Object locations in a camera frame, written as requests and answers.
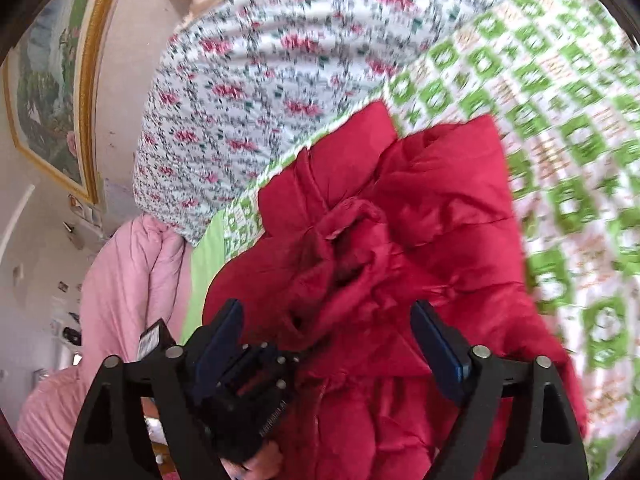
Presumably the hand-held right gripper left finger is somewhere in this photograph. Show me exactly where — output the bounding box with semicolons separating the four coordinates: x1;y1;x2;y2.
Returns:
64;299;246;480

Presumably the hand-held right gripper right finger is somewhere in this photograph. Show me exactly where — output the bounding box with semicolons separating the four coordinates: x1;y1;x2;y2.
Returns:
410;300;592;480

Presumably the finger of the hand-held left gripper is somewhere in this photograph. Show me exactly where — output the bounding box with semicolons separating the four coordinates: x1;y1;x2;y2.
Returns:
215;374;290;407
236;341;302;378

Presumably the red quilted jacket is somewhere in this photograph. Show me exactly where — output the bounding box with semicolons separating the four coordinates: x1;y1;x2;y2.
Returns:
202;101;576;480

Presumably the person's left hand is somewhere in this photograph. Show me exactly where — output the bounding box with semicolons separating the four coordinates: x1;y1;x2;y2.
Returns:
224;441;283;480

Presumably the pink quilt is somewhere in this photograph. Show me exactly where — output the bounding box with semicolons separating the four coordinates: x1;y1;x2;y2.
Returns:
15;214;195;480

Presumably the green printed bed sheet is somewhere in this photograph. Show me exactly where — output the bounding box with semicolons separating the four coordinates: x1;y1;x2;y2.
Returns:
180;0;640;480

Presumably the floral quilt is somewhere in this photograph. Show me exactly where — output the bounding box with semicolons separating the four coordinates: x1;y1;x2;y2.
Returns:
132;0;591;248

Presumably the gold framed wall picture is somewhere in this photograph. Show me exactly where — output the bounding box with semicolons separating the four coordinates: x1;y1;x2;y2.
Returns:
2;0;135;206

